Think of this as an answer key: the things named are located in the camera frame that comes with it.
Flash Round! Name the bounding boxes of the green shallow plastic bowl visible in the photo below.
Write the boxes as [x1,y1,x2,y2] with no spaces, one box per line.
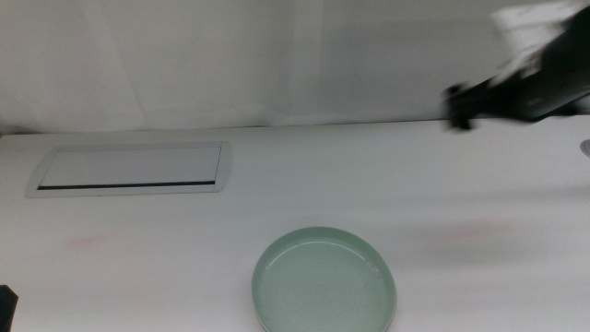
[251,225,398,332]

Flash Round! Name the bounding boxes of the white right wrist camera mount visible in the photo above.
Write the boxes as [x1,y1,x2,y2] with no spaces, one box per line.
[489,0,589,84]

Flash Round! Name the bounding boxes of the white backdrop curtain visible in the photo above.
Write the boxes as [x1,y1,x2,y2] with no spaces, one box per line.
[0,0,590,136]

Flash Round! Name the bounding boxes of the white desk cable hatch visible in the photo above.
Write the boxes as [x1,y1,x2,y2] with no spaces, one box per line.
[25,141,234,199]

